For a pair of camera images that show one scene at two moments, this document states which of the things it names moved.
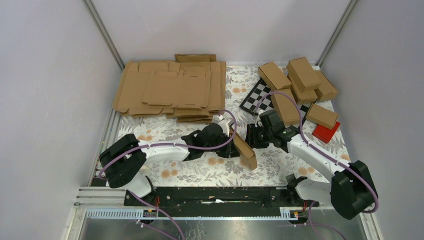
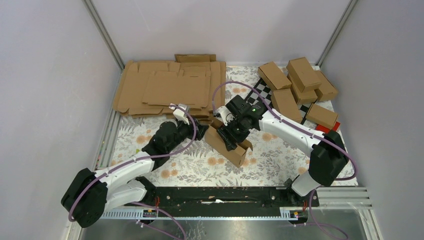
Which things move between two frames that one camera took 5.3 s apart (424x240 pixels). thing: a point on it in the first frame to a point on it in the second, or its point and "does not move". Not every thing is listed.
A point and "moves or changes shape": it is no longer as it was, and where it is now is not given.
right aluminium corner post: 336,33 does not move
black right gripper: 250,136 to 225,133
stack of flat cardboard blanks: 190,88 does not move
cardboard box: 247,156 moves or changes shape
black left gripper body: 223,151 to 184,131
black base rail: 227,197 does not move
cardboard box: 327,91 does not move
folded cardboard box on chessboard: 285,106 does not move
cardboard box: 274,77 does not move
